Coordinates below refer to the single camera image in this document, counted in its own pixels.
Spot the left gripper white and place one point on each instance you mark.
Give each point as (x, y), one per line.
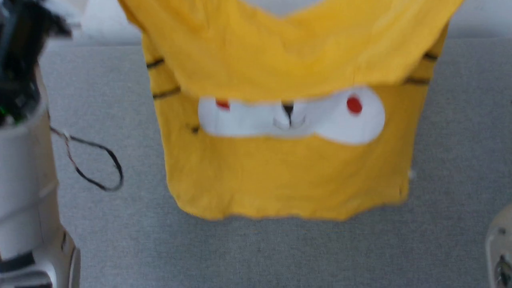
(64, 10)

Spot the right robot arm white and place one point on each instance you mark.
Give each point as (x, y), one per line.
(502, 240)

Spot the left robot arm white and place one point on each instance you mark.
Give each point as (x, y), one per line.
(24, 180)

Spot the grey fabric sofa seat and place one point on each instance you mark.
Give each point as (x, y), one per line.
(280, 256)

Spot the yellow t-shirt with white print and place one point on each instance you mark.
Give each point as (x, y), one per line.
(288, 176)

